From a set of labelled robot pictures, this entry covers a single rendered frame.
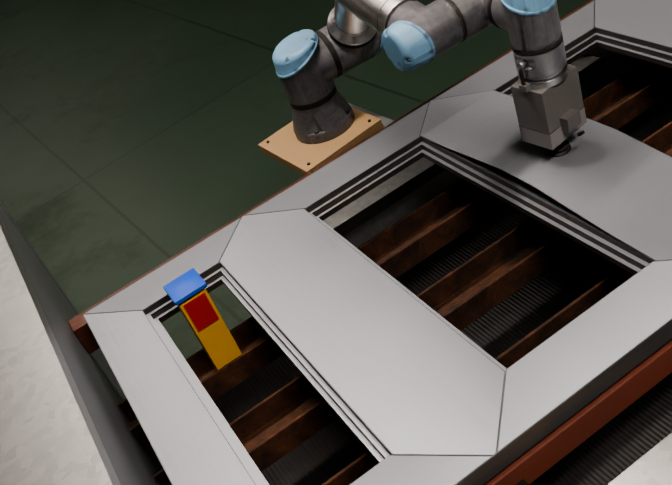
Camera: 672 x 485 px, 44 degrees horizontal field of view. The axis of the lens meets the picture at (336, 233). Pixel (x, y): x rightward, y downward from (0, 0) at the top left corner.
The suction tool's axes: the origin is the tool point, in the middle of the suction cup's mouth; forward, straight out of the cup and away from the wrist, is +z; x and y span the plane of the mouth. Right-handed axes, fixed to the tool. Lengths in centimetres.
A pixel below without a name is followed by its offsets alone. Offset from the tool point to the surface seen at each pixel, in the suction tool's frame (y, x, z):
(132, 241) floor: -29, 207, 87
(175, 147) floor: 20, 256, 87
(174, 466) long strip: -77, 2, 1
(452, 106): 5.2, 30.4, 1.1
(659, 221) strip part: -6.0, -22.7, 0.6
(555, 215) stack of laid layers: -10.5, -7.5, 2.1
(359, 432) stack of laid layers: -57, -13, 3
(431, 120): -0.2, 30.9, 1.1
